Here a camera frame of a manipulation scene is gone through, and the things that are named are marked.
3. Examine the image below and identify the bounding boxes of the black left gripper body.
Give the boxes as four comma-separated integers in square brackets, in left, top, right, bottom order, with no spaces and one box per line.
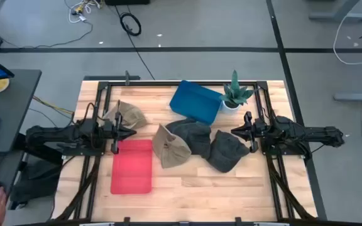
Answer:
[101,108,123,154]

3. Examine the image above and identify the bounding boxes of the tan baseball cap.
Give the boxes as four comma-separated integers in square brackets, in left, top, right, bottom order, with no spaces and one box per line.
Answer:
[102,100,148,130]
[151,123,192,170]

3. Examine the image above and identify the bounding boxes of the thin black floor cable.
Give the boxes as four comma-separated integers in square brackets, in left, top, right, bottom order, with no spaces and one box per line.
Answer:
[0,14,94,58]

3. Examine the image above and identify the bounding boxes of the grey desk foot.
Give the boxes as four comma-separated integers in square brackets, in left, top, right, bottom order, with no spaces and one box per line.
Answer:
[308,0,362,23]
[333,84,362,103]

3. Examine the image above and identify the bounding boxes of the black bag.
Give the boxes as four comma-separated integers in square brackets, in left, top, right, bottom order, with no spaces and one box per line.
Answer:
[9,158,64,208]

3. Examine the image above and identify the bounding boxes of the green succulent in white pot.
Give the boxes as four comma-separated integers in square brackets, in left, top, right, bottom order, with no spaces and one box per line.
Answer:
[220,69,255,114]

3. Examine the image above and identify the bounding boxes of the black flat crossbar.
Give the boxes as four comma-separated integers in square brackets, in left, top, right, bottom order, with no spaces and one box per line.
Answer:
[83,75,141,82]

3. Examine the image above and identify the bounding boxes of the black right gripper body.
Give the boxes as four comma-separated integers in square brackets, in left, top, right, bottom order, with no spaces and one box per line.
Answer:
[245,111,268,154]

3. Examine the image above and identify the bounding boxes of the white floor cable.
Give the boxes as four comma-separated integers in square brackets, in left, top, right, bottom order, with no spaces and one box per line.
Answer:
[333,12,362,66]

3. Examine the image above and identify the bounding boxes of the black side desk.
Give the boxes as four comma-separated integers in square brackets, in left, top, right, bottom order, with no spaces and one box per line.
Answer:
[0,68,64,226]

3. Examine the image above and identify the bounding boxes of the black aluminium table frame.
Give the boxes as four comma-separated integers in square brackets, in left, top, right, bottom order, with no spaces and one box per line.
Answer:
[53,80,319,222]

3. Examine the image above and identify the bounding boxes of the black box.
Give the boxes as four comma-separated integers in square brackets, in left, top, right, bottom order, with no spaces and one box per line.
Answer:
[104,0,151,6]

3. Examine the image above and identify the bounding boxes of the white and yellow cable bundle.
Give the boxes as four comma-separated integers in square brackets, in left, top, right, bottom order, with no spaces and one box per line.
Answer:
[63,0,102,24]

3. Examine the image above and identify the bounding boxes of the blue plastic bin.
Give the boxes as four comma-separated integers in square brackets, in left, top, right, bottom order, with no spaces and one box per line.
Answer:
[169,80,223,126]

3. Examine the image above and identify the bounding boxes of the red plastic bin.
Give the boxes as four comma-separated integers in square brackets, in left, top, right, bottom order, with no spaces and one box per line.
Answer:
[110,139,153,195]

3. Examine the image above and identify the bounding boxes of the dark grey baseball cap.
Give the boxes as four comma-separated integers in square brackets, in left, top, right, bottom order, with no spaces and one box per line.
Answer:
[165,117,212,159]
[207,129,251,173]

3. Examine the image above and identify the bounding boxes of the coiled black floor cable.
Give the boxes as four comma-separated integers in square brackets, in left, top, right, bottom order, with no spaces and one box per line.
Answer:
[114,4,156,81]

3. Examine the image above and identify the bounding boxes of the yellow wire bundle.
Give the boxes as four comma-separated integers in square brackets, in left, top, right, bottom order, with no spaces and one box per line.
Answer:
[31,95,75,116]

